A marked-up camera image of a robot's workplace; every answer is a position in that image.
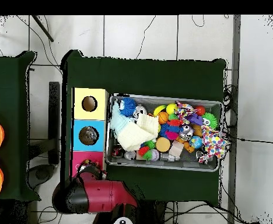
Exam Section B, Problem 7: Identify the grey round stand base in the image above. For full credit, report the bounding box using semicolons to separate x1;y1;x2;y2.
27;163;57;190

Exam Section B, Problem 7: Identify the black floor cable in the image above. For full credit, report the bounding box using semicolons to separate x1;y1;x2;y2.
222;130;273;144

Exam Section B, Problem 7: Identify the cream waffle cloth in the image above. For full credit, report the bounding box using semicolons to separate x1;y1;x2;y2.
117;113;160;152

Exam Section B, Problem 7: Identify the silver wire mesh bin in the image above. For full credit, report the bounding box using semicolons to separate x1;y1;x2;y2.
104;92;223;173

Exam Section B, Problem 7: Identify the wooden box with three holes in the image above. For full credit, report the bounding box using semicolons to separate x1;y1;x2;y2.
69;86;110;183

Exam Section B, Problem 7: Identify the black upright panel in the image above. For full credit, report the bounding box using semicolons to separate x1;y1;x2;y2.
47;80;61;165

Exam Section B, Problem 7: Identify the colourful spotted cloth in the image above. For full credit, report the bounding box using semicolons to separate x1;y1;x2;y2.
197;125;230;165

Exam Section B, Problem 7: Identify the blue fuzzy toy with eyes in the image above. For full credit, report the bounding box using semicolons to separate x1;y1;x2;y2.
119;97;138;117

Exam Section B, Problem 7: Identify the mint waffle cloth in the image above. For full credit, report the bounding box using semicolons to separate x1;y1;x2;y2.
109;100;134;137

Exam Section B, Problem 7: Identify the orange toy basketball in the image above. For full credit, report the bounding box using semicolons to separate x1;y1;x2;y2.
157;111;170;125

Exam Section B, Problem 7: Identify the silver drink can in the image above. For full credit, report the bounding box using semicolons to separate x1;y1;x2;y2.
133;105;148;120

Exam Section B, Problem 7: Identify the black tripod leg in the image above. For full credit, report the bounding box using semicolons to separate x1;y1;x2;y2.
31;15;55;43

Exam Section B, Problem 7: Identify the orange round sponge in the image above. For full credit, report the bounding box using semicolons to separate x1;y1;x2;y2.
155;136;171;153

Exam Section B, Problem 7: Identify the dark green table cloth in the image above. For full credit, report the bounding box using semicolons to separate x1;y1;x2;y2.
59;49;226;207
0;50;41;202

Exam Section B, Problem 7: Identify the blue orange spiky ball toy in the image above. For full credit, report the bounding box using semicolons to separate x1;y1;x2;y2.
159;119;184;141

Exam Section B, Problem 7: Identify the blue green globe ball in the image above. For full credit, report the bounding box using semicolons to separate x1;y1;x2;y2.
188;135;203;150

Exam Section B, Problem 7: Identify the green fuzzy toy with eyes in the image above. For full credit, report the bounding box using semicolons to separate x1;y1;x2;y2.
201;113;219;130

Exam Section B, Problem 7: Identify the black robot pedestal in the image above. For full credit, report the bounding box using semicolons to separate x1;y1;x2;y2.
138;199;167;224

